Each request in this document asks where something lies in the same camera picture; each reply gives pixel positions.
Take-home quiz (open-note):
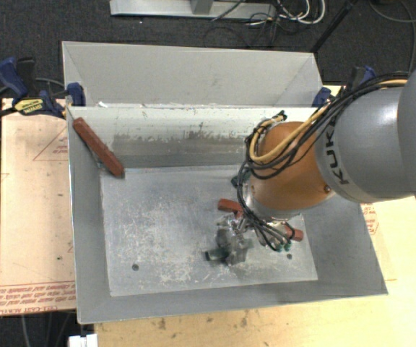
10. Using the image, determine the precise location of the brown cardboard board, red print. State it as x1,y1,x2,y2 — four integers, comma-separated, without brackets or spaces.
0,98,78,317

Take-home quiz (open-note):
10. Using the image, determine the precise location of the grey metal bin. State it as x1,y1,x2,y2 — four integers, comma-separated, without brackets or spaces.
61,40,389,325

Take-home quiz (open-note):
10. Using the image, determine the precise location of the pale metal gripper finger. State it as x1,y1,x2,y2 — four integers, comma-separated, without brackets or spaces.
201,227,235,264
225,239,255,267

